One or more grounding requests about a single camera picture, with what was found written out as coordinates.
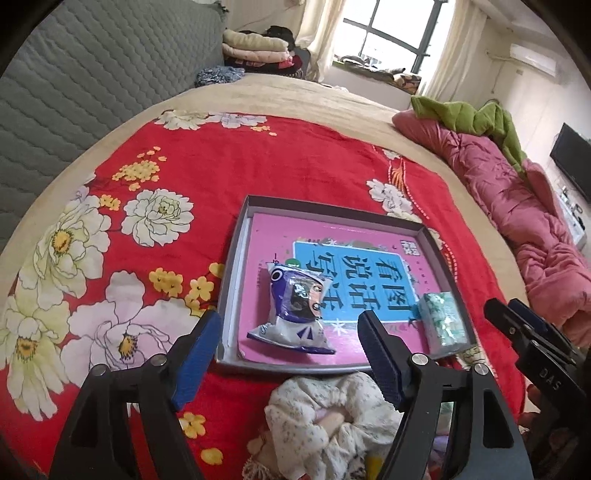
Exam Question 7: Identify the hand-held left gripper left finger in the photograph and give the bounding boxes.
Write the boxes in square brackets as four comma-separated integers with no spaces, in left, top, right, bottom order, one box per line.
[48,309,223,480]

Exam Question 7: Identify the grey quilted headboard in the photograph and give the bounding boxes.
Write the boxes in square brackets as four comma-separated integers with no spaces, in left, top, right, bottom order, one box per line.
[0,0,227,241]

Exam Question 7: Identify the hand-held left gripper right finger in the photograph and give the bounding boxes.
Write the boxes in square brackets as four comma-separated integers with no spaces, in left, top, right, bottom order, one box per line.
[358,310,536,480]

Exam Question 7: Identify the purple snack packet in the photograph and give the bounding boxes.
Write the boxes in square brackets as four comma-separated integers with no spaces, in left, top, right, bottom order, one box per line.
[247,261,337,355]

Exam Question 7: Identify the white television stand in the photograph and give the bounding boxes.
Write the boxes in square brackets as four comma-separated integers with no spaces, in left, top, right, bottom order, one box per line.
[554,185,589,245]

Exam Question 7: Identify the dark red folded cloth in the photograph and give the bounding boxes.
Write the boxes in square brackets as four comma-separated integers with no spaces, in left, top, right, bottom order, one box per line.
[272,55,306,80]

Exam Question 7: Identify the pink picture book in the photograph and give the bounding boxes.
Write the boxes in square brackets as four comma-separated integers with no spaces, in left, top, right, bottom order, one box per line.
[238,210,444,365]

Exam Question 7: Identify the clothes on windowsill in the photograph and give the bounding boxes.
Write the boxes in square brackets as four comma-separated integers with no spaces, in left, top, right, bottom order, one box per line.
[339,54,402,77]

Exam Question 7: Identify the green patterned tissue pack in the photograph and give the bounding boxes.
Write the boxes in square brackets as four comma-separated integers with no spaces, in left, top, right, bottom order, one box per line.
[412,292,471,360]

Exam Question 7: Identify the grey shallow box tray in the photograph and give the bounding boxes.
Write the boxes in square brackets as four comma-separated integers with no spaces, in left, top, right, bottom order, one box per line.
[215,195,478,376]

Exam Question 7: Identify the patterned cushion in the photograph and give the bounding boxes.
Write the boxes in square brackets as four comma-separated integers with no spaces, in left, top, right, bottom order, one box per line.
[392,69,423,95]

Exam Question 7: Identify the black clothes pile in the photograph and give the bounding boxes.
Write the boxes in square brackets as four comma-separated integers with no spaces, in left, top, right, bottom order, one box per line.
[238,25,297,43]

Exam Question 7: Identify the cream folded blanket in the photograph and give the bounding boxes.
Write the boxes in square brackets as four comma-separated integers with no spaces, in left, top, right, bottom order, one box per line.
[223,30,289,54]

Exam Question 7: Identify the blue patterned cloth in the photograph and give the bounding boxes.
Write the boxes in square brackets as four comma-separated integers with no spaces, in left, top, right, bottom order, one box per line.
[194,66,245,88]

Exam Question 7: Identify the pink quilt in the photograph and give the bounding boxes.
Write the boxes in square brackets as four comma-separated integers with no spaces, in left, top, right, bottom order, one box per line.
[392,110,591,347]

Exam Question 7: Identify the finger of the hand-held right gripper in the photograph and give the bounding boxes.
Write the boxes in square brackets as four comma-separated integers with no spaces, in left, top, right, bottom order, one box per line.
[508,298,578,356]
[484,298,571,370]

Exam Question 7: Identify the dark framed window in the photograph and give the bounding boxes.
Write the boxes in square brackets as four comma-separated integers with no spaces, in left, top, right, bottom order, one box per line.
[333,0,444,75]

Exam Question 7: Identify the black television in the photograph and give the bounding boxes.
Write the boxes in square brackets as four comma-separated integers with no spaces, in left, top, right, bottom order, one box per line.
[549,122,591,204]

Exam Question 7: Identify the cream floral cloth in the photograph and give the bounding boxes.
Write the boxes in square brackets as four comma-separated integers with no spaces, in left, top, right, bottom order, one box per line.
[263,371,407,480]

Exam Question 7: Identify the cream plush toy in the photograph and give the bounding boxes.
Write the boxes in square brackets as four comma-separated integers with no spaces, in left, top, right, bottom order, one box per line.
[242,429,289,480]

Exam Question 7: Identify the white air conditioner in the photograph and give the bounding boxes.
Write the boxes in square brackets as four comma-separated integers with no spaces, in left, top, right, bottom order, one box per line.
[508,44,557,77]

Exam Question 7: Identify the pink folded blanket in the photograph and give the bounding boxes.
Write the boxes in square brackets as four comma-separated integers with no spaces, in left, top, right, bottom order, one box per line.
[224,46,293,66]

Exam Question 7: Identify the cream curtain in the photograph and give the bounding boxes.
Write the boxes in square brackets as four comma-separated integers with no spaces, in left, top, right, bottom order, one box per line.
[422,0,486,97]
[295,0,352,84]

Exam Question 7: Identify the green blanket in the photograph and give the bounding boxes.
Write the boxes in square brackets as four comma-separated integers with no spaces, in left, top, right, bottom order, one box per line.
[410,95,527,174]

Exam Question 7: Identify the red floral blanket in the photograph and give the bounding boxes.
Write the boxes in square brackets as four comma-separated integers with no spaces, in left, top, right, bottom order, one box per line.
[0,108,527,480]

